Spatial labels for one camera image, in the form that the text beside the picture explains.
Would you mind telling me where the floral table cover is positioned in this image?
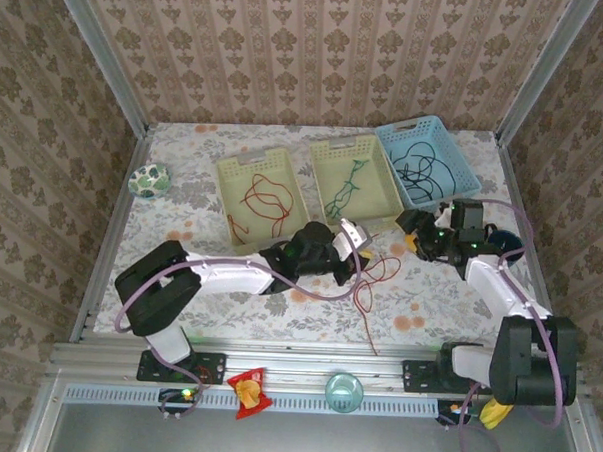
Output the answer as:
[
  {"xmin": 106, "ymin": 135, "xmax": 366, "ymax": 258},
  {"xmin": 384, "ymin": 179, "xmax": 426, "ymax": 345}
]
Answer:
[{"xmin": 99, "ymin": 117, "xmax": 560, "ymax": 356}]

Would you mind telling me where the aluminium frame beam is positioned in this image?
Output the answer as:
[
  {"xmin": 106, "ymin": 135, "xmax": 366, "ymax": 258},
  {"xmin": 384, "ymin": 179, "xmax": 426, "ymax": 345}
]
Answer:
[{"xmin": 49, "ymin": 330, "xmax": 585, "ymax": 400}]

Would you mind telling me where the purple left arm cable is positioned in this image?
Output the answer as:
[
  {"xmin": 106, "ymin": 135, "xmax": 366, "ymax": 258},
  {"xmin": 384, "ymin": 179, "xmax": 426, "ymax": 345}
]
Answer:
[{"xmin": 111, "ymin": 225, "xmax": 366, "ymax": 429}]

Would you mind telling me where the yellow banana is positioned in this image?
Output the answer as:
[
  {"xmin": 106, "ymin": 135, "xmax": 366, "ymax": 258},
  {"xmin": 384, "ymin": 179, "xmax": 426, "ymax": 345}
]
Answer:
[{"xmin": 478, "ymin": 398, "xmax": 515, "ymax": 430}]

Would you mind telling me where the red snack packet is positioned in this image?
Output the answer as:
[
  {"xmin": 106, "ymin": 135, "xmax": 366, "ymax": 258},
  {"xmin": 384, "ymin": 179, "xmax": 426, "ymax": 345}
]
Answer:
[{"xmin": 225, "ymin": 365, "xmax": 275, "ymax": 422}]

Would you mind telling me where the aluminium table side rail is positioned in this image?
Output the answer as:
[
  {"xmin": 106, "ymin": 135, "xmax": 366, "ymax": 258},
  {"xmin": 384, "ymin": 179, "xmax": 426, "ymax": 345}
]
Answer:
[
  {"xmin": 69, "ymin": 130, "xmax": 152, "ymax": 348},
  {"xmin": 485, "ymin": 138, "xmax": 577, "ymax": 362}
]

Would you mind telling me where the teal glass cup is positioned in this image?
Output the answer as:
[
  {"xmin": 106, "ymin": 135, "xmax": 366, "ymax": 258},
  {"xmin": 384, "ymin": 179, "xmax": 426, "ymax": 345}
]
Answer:
[{"xmin": 323, "ymin": 370, "xmax": 365, "ymax": 416}]

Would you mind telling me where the green leaf patterned bowl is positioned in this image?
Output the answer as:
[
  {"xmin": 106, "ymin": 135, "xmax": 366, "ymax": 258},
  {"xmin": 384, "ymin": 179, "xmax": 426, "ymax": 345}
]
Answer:
[{"xmin": 127, "ymin": 161, "xmax": 171, "ymax": 201}]

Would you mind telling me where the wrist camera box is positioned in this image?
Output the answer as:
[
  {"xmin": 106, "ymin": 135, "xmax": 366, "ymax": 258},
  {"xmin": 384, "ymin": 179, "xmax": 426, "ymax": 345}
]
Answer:
[
  {"xmin": 331, "ymin": 217, "xmax": 374, "ymax": 253},
  {"xmin": 433, "ymin": 197, "xmax": 486, "ymax": 233}
]

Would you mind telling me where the black cable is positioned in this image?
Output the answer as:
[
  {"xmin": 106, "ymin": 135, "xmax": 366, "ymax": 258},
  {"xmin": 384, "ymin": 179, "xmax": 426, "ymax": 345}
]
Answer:
[{"xmin": 388, "ymin": 139, "xmax": 459, "ymax": 205}]

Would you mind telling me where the small black circuit board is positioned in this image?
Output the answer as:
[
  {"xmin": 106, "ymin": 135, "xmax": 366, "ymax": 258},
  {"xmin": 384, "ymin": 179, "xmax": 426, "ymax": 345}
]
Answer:
[
  {"xmin": 158, "ymin": 387, "xmax": 199, "ymax": 409},
  {"xmin": 435, "ymin": 398, "xmax": 474, "ymax": 426}
]

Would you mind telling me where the dark blue bowl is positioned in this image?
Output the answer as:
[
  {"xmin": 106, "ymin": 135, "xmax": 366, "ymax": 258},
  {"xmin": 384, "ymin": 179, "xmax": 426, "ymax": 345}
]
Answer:
[{"xmin": 484, "ymin": 228, "xmax": 526, "ymax": 267}]

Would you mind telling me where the aluminium frame post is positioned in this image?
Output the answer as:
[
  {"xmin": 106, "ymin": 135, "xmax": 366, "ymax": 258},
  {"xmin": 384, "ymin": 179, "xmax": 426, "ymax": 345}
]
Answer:
[
  {"xmin": 42, "ymin": 0, "xmax": 156, "ymax": 136},
  {"xmin": 494, "ymin": 0, "xmax": 601, "ymax": 150}
]

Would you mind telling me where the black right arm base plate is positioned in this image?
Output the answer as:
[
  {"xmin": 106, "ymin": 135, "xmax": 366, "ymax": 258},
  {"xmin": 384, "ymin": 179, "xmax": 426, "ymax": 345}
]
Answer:
[{"xmin": 400, "ymin": 358, "xmax": 495, "ymax": 398}]

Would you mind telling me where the green cable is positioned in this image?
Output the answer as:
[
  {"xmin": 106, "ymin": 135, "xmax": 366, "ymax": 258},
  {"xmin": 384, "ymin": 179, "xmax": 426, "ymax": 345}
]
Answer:
[{"xmin": 324, "ymin": 156, "xmax": 371, "ymax": 221}]

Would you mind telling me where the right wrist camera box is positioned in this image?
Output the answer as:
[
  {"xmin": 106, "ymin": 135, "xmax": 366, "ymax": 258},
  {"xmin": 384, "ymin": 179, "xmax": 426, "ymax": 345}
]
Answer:
[{"xmin": 433, "ymin": 197, "xmax": 486, "ymax": 233}]

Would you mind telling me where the light blue perforated basket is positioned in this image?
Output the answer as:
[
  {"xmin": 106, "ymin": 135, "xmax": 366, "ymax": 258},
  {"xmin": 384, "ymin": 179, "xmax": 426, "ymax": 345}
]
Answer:
[{"xmin": 370, "ymin": 112, "xmax": 486, "ymax": 214}]

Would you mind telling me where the slotted grey cable duct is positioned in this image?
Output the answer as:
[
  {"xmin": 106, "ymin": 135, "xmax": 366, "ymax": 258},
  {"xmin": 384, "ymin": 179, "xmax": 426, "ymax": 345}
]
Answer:
[{"xmin": 63, "ymin": 381, "xmax": 440, "ymax": 419}]

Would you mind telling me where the red cable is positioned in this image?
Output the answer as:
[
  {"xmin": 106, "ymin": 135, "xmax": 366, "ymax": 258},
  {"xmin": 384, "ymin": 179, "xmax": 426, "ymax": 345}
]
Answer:
[
  {"xmin": 351, "ymin": 231, "xmax": 405, "ymax": 360},
  {"xmin": 232, "ymin": 171, "xmax": 296, "ymax": 248}
]

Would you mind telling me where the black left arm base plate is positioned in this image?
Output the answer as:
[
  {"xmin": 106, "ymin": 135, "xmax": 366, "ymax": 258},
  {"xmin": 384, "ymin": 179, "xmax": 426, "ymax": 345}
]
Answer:
[{"xmin": 136, "ymin": 347, "xmax": 227, "ymax": 387}]

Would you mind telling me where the pale green perforated basket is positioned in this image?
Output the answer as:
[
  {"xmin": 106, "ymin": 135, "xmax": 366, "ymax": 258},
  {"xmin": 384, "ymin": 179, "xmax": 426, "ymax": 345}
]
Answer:
[
  {"xmin": 306, "ymin": 132, "xmax": 407, "ymax": 227},
  {"xmin": 211, "ymin": 144, "xmax": 314, "ymax": 259}
]

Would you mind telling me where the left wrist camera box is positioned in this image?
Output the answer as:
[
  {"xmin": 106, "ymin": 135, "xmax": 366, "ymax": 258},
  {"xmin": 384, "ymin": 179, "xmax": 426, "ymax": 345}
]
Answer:
[{"xmin": 331, "ymin": 217, "xmax": 374, "ymax": 253}]

